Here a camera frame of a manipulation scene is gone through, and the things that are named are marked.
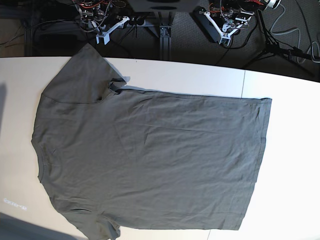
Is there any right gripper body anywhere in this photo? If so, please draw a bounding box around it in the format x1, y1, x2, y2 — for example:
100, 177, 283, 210
96, 16, 130, 40

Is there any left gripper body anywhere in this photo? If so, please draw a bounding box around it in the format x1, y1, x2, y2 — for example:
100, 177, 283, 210
198, 6, 248, 42

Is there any grey T-shirt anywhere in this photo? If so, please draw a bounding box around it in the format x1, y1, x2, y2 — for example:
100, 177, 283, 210
31, 44, 272, 240

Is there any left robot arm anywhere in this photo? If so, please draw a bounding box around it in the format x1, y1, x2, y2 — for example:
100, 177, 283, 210
193, 0, 254, 46

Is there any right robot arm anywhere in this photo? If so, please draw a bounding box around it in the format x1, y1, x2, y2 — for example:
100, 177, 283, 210
72, 0, 130, 45

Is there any black power adapter brick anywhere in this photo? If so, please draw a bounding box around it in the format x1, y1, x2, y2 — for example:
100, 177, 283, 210
191, 8, 219, 43

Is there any grey power strip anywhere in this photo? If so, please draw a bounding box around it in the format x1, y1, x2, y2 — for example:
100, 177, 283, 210
127, 17, 146, 27

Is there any black tripod stand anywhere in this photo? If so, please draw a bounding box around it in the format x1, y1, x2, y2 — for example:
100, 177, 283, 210
242, 6, 320, 77

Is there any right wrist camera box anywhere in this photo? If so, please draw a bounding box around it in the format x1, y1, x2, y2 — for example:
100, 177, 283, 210
96, 34, 110, 45

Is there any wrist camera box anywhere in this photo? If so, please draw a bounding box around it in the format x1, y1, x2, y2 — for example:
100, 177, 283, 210
96, 34, 110, 45
219, 37, 231, 47

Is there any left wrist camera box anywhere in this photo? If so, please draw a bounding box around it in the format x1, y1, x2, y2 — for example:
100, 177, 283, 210
219, 37, 231, 47

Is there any aluminium frame post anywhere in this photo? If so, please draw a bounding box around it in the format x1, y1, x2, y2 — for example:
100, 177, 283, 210
147, 24, 172, 61

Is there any white cable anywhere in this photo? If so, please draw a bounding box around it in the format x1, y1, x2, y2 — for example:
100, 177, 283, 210
268, 2, 320, 63

